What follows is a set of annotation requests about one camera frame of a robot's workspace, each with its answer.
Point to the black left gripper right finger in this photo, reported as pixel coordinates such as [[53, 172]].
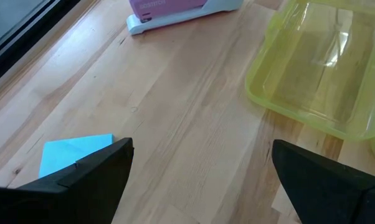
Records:
[[330, 193]]

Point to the yellow translucent plastic box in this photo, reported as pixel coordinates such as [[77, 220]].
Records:
[[315, 77]]

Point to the blue sticky notes pad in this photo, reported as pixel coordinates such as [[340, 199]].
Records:
[[66, 151]]

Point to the pink and white stapler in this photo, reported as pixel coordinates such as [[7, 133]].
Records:
[[175, 9]]

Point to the black aluminium table frame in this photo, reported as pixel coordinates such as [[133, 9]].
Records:
[[28, 42]]

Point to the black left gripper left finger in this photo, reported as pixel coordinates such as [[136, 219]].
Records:
[[66, 199]]

